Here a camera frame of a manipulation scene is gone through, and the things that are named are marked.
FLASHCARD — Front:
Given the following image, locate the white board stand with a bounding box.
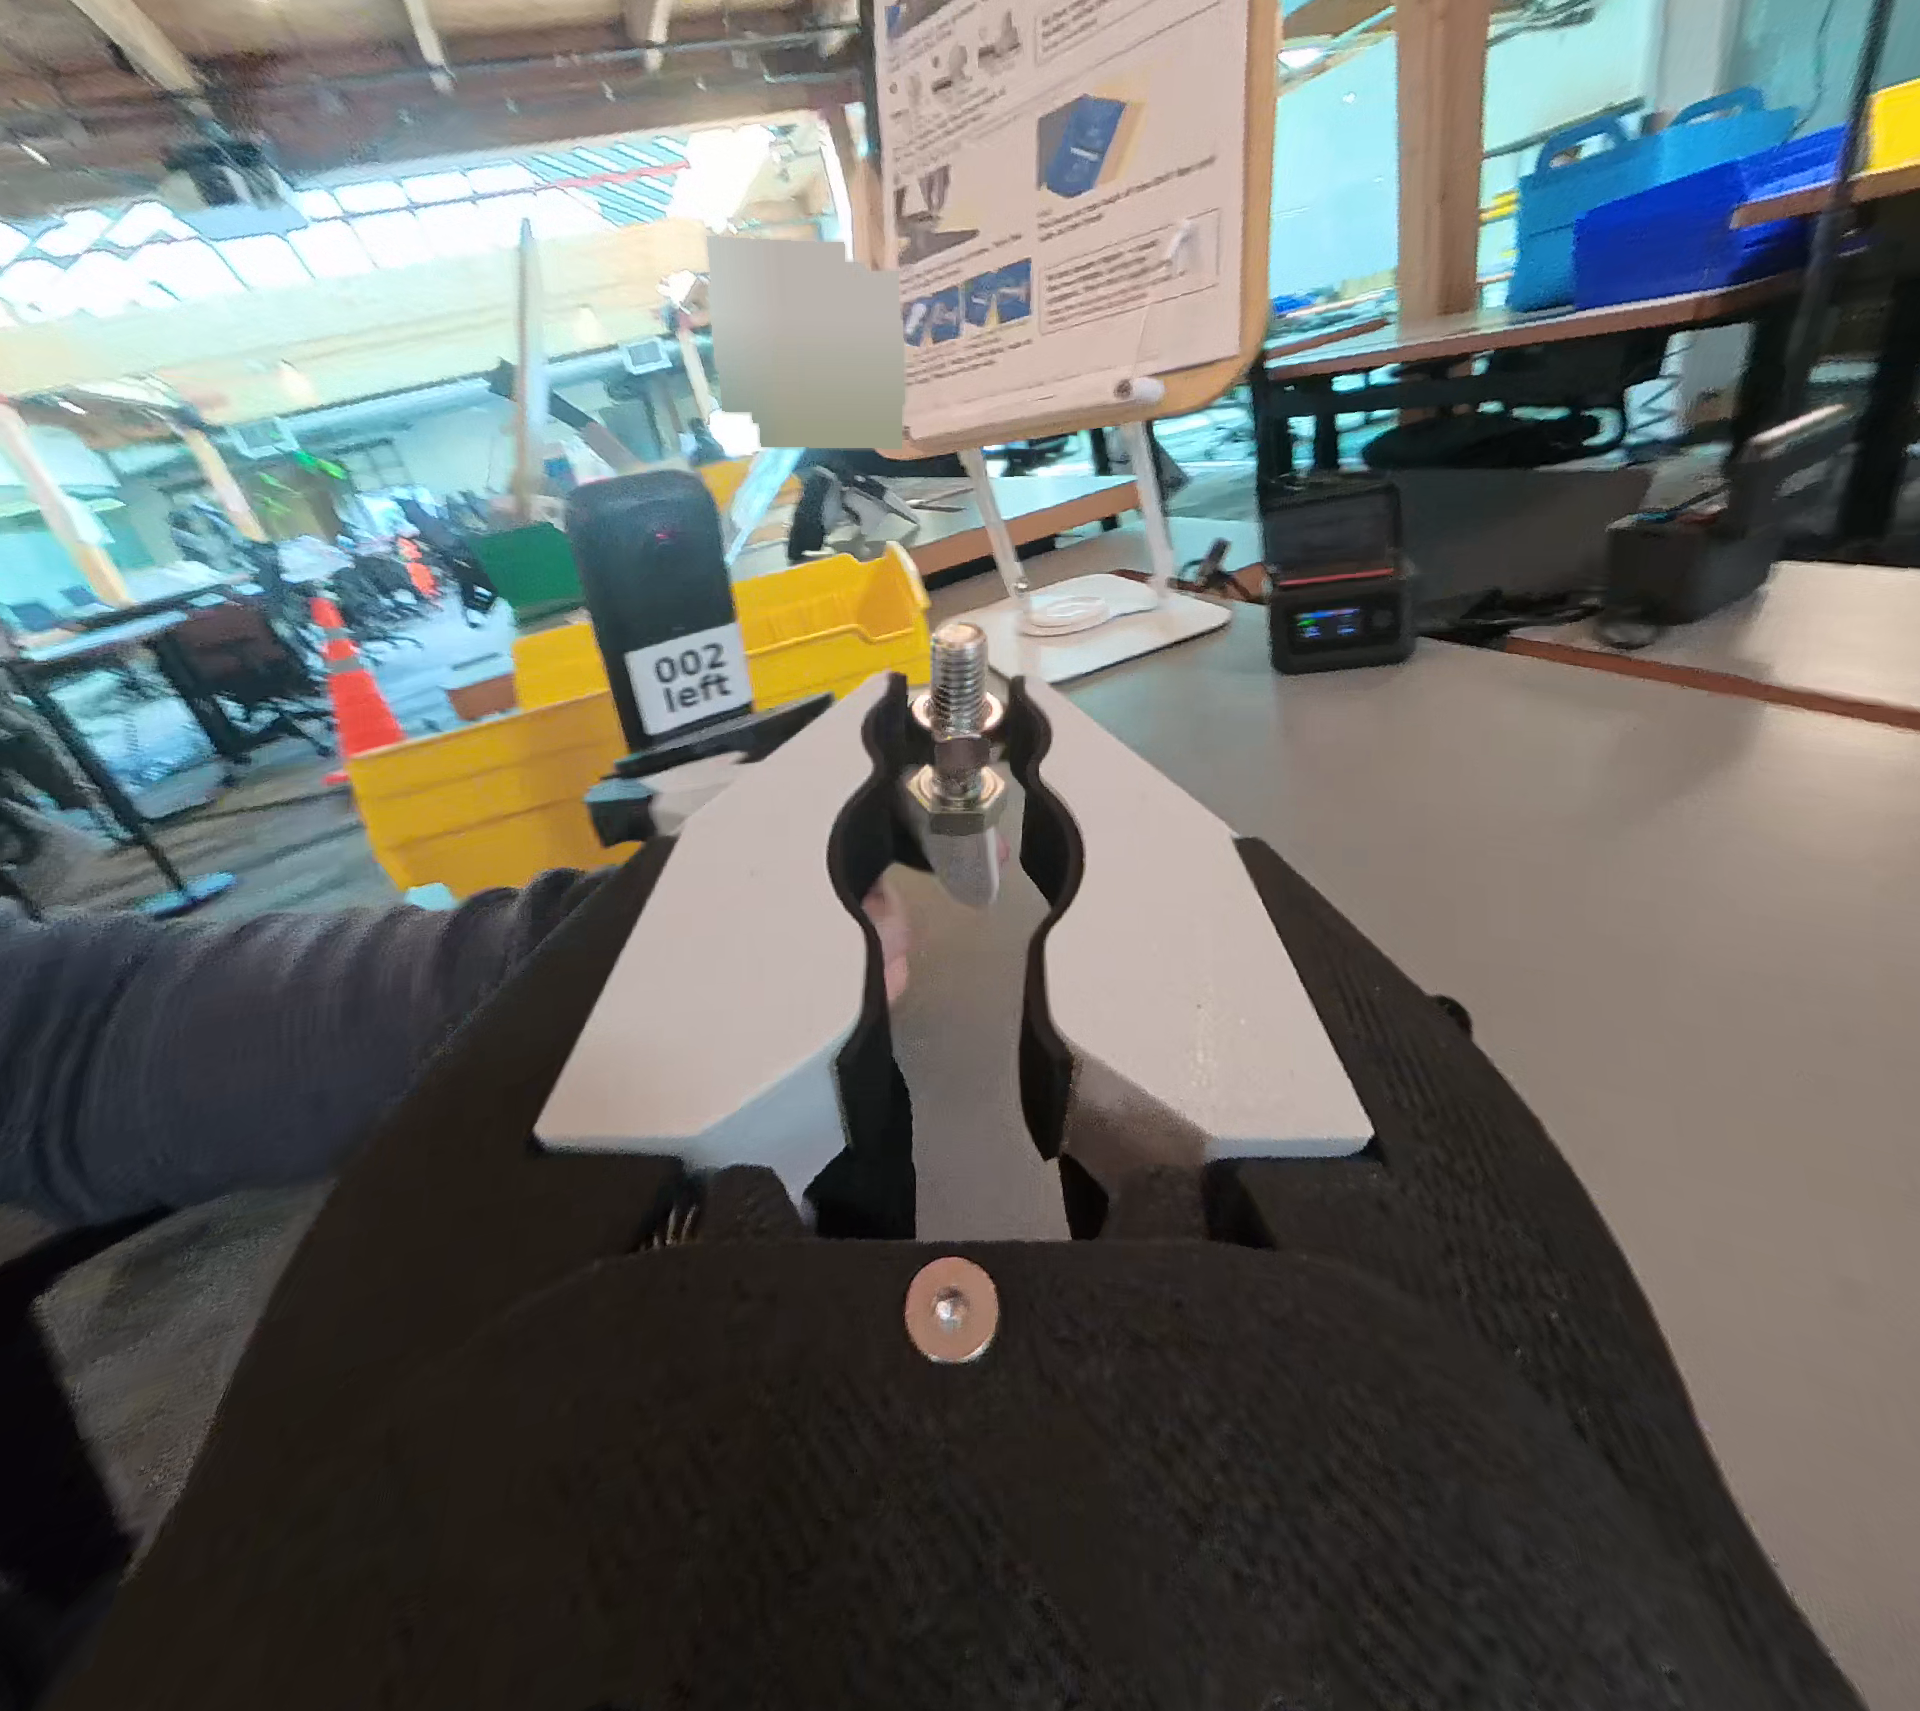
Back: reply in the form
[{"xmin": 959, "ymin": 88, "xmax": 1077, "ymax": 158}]
[{"xmin": 960, "ymin": 417, "xmax": 1236, "ymax": 687}]

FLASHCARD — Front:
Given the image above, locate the black device box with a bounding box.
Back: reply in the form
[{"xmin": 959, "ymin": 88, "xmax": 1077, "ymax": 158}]
[{"xmin": 1603, "ymin": 403, "xmax": 1858, "ymax": 627}]

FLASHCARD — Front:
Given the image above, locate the yellow plastic bin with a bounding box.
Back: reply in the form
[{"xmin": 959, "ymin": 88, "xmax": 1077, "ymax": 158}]
[{"xmin": 348, "ymin": 537, "xmax": 936, "ymax": 905}]

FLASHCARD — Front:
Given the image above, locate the black white gripper holder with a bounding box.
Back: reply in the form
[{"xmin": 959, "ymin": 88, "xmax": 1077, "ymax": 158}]
[{"xmin": 787, "ymin": 463, "xmax": 924, "ymax": 553}]

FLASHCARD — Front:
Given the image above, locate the wooden instruction board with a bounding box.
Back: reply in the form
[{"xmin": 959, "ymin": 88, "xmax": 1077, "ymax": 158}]
[{"xmin": 853, "ymin": 0, "xmax": 1289, "ymax": 463}]

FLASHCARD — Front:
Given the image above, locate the person's left forearm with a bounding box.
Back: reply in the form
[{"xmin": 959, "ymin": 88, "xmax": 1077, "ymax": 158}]
[{"xmin": 0, "ymin": 859, "xmax": 654, "ymax": 1227}]

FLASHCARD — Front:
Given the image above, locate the silver hex bolt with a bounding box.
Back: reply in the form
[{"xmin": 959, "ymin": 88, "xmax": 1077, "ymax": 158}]
[{"xmin": 907, "ymin": 623, "xmax": 1008, "ymax": 845}]

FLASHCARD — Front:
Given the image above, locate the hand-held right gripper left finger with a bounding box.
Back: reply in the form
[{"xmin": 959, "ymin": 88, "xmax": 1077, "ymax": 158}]
[{"xmin": 533, "ymin": 669, "xmax": 921, "ymax": 1169}]

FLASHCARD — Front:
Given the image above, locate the ceiling projector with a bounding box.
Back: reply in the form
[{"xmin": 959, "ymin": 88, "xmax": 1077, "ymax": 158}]
[{"xmin": 163, "ymin": 134, "xmax": 291, "ymax": 209}]

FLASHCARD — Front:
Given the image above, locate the green plastic bin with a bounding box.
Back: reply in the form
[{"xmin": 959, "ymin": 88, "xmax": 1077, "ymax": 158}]
[{"xmin": 463, "ymin": 517, "xmax": 590, "ymax": 621}]

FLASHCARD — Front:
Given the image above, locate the black coat rack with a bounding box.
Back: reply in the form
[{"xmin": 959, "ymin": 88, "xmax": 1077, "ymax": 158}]
[{"xmin": 0, "ymin": 645, "xmax": 240, "ymax": 921}]

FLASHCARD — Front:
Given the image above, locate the thin board on white stand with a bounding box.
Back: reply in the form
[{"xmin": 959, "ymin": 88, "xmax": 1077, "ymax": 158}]
[{"xmin": 506, "ymin": 217, "xmax": 603, "ymax": 543}]

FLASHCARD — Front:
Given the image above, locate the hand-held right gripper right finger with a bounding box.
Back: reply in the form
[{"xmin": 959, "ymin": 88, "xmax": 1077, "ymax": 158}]
[{"xmin": 1005, "ymin": 673, "xmax": 1378, "ymax": 1175}]

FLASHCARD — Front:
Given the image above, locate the blue plastic bin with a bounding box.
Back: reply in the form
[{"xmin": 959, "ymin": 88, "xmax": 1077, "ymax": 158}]
[{"xmin": 1572, "ymin": 128, "xmax": 1862, "ymax": 297}]

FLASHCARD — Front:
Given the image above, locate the black stool seat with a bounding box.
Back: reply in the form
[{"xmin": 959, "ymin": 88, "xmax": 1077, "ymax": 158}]
[{"xmin": 1357, "ymin": 405, "xmax": 1605, "ymax": 471}]

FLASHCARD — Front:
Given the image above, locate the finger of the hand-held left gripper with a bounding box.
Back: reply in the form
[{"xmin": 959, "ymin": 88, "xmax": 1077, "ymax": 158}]
[{"xmin": 912, "ymin": 825, "xmax": 1002, "ymax": 913}]

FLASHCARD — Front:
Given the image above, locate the small black display device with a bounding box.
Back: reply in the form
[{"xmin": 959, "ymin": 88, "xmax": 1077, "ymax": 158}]
[{"xmin": 1260, "ymin": 473, "xmax": 1422, "ymax": 675}]

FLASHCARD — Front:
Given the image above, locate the orange traffic cone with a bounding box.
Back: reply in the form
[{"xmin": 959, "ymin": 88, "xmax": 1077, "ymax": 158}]
[{"xmin": 306, "ymin": 593, "xmax": 411, "ymax": 785}]

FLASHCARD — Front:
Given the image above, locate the brown office chair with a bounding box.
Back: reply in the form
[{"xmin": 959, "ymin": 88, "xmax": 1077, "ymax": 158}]
[{"xmin": 157, "ymin": 601, "xmax": 337, "ymax": 771}]

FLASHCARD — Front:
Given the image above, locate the person's left hand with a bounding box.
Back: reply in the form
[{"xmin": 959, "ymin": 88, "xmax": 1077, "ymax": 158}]
[{"xmin": 867, "ymin": 873, "xmax": 924, "ymax": 1011}]

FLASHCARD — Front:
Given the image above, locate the blue tote with handle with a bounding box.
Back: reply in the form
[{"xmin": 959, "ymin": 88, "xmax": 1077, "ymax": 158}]
[{"xmin": 1507, "ymin": 88, "xmax": 1802, "ymax": 313}]

